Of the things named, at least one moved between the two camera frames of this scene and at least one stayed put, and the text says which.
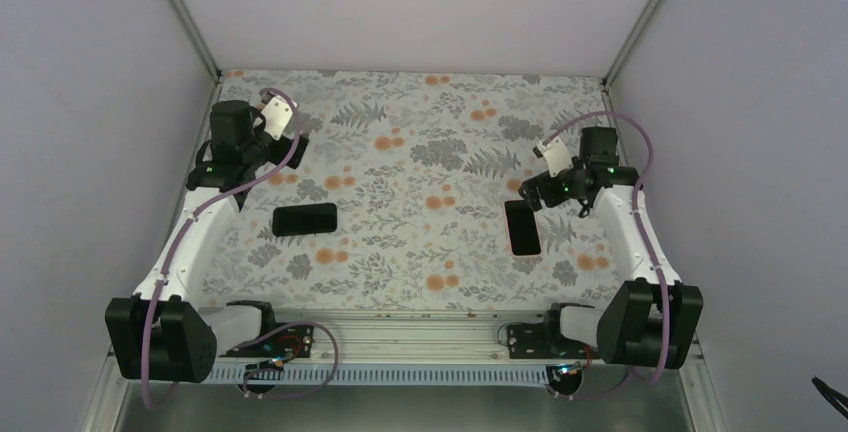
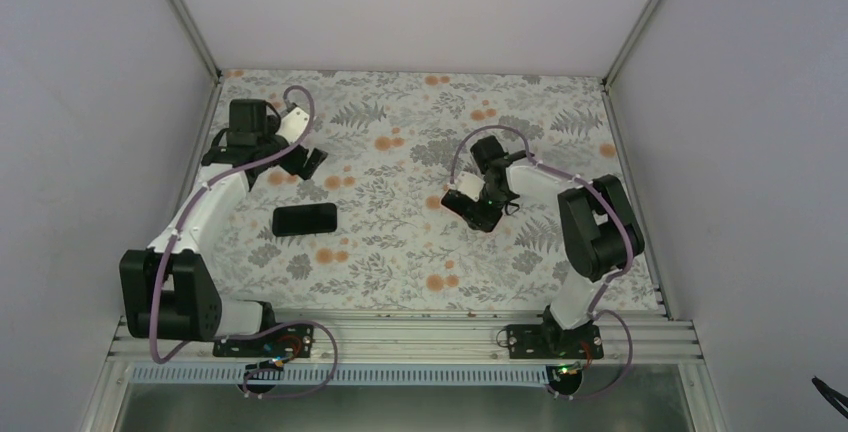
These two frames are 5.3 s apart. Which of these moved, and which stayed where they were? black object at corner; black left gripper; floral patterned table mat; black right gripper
Moved: black right gripper; black left gripper
Stayed: floral patterned table mat; black object at corner
